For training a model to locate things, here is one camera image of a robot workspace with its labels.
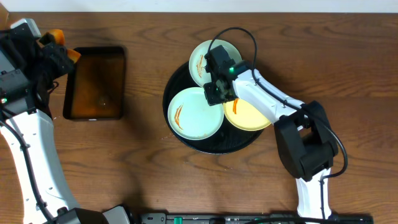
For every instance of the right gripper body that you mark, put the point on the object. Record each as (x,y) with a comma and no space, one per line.
(215,95)

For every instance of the black rectangular water tray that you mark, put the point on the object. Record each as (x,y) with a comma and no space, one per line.
(95,89)

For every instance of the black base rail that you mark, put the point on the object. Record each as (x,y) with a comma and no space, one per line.
(282,218)

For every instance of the green plate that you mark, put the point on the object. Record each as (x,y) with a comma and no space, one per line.
(191,117)
(197,60)

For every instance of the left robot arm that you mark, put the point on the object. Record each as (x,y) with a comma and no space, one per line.
(27,126)

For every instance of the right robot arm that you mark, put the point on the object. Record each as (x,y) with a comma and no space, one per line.
(305,144)

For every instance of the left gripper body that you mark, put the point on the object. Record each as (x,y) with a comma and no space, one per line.
(58,67)

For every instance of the orange green sponge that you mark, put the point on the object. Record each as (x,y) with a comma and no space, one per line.
(56,36)

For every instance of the yellow plate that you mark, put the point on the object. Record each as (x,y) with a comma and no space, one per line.
(244,116)

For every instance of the round black tray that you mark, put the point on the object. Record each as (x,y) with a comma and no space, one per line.
(227,139)

